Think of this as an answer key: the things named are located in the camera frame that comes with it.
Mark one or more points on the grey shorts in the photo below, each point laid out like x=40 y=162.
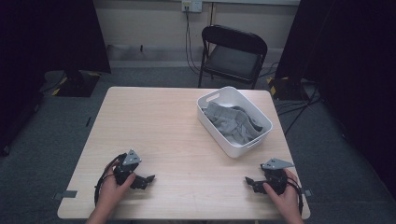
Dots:
x=232 y=126

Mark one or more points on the black folding chair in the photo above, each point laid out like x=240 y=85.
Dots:
x=233 y=60

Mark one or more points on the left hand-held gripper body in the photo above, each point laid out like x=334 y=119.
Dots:
x=126 y=171

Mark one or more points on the dark curtain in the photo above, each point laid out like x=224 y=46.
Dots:
x=351 y=62
x=46 y=37

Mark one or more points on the black stand base yellow stripes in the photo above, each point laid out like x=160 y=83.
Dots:
x=76 y=85
x=286 y=88

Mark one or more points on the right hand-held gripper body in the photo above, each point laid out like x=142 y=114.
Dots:
x=275 y=179

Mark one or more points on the person's right hand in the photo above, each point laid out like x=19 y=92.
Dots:
x=286 y=199

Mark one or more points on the grey wall trunking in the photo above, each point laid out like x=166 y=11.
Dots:
x=155 y=53

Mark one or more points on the small black floor tape piece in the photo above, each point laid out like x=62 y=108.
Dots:
x=88 y=121

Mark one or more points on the white wall power socket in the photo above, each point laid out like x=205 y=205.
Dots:
x=192 y=5

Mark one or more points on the person's left hand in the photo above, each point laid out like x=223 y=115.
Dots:
x=113 y=191

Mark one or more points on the grey tape strip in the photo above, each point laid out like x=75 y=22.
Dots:
x=65 y=194
x=307 y=193

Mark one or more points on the white plastic basket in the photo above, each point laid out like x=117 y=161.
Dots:
x=218 y=96

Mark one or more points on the thin wall conduit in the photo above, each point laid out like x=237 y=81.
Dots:
x=212 y=14

